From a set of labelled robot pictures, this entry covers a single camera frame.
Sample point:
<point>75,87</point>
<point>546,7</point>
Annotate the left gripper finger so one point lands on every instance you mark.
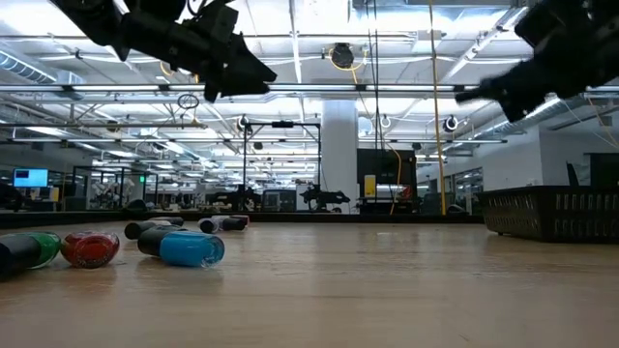
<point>242,89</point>
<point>246,63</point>

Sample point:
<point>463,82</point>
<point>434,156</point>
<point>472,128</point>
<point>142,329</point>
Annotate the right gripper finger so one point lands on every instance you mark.
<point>522,108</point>
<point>512,87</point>

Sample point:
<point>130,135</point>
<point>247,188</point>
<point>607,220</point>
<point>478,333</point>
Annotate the black plastic slotted basket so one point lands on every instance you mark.
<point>546,217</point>

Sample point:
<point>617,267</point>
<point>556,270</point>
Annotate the purple grey nail polish bottle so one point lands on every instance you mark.
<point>169,221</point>

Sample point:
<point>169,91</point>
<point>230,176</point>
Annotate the bright blue nail polish bottle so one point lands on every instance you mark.
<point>191,249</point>

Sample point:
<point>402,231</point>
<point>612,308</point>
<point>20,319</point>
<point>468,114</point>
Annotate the dark nail polish bottle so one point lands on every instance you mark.
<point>138,230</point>

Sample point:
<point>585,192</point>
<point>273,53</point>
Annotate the red nail polish bottle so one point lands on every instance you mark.
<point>89,249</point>

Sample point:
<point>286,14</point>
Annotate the green nail polish bottle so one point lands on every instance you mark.
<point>24,251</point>

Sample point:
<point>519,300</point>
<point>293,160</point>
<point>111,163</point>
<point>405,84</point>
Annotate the black background robot arm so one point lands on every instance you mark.
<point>324,197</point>

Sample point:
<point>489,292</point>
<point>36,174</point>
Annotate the long ceiling light strip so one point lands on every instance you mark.
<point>314,87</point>

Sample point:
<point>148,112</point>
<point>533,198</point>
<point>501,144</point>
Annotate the black office chair back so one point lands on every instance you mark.
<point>573,175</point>

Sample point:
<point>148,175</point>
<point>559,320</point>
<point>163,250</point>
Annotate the white building column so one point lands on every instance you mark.
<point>339,154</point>

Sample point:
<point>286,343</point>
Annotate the black cabinet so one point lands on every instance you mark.
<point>387,169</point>

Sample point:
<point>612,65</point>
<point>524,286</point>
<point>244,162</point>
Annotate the yellow sign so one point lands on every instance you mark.
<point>370,186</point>

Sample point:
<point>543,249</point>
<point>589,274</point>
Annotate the blue computer monitor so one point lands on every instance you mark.
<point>30,178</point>

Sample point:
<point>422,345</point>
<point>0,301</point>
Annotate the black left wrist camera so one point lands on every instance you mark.
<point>217,21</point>

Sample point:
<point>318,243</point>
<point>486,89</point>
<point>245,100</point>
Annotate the black background station frame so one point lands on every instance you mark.
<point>244,164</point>

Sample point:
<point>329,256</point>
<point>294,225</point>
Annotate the dark wall panel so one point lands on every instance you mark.
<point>603,169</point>

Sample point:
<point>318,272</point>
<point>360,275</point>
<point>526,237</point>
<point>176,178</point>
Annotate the silver ventilation duct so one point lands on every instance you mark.
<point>24,67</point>

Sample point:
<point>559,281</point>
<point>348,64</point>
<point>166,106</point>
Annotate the black aluminium table frame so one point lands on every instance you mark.
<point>338,218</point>

